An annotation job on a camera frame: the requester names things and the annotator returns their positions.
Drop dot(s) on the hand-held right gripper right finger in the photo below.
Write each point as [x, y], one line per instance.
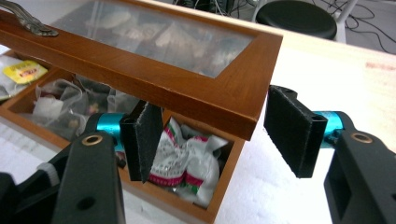
[292, 133]

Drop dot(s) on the wooden tea box glass lid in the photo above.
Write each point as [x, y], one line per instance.
[199, 96]

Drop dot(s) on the yellow label tea bag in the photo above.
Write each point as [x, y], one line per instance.
[24, 72]

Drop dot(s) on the white red-green tea packet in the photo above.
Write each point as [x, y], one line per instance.
[171, 161]
[205, 171]

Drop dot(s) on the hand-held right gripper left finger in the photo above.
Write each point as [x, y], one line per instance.
[144, 143]

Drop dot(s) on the white metal frame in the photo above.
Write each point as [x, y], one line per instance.
[344, 18]

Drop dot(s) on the pile of dark mesh tea bags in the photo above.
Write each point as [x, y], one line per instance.
[68, 105]

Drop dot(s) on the black round stool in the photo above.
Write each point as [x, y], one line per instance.
[295, 17]

